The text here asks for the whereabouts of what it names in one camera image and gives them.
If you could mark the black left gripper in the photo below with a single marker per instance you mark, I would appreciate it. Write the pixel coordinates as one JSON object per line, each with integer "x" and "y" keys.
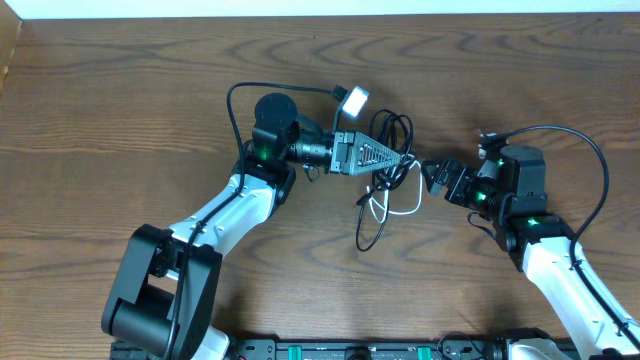
{"x": 346, "y": 151}

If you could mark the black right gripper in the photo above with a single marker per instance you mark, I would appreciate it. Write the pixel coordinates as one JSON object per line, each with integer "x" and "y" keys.
{"x": 464, "y": 176}

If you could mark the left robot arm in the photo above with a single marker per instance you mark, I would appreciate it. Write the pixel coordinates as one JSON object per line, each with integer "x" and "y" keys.
{"x": 162, "y": 298}

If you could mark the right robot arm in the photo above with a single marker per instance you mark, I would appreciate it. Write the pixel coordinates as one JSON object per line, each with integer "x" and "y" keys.
{"x": 509, "y": 191}

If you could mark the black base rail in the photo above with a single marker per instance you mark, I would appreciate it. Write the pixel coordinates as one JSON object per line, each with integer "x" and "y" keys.
{"x": 455, "y": 345}

